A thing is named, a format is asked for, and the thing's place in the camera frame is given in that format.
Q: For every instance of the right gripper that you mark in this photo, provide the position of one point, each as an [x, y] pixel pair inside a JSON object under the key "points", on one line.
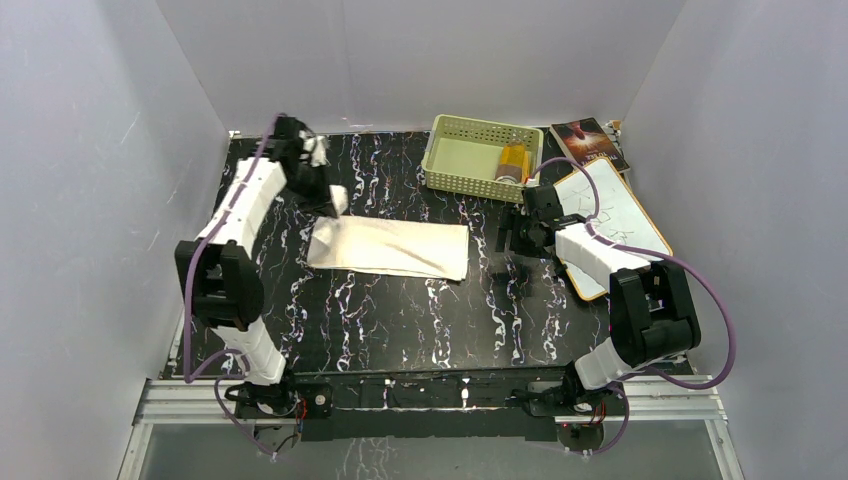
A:
{"points": [[509, 222]]}

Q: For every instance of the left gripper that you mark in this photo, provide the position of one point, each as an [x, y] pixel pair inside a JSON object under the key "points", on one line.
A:
{"points": [[324, 202]]}

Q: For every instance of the cream white towel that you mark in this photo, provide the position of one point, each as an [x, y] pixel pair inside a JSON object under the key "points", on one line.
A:
{"points": [[387, 247]]}

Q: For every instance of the brown and yellow towel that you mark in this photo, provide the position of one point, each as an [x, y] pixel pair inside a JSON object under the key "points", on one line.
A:
{"points": [[514, 166]]}

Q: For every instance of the light green plastic basket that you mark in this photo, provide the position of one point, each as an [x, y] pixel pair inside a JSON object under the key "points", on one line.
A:
{"points": [[463, 154]]}

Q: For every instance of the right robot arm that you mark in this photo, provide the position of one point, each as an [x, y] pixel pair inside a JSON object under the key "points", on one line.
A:
{"points": [[651, 312]]}

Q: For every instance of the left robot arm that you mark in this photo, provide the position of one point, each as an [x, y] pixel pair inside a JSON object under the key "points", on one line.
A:
{"points": [[221, 283]]}

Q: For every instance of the dark cover book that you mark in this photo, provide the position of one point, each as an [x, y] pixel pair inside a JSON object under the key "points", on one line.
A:
{"points": [[586, 140]]}

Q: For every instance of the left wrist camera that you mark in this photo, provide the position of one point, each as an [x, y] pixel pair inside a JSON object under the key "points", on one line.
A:
{"points": [[314, 149]]}

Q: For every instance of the whiteboard with wooden frame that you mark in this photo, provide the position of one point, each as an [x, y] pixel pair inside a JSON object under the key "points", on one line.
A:
{"points": [[621, 219]]}

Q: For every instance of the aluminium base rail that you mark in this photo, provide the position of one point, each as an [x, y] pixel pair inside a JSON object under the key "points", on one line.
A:
{"points": [[203, 402]]}

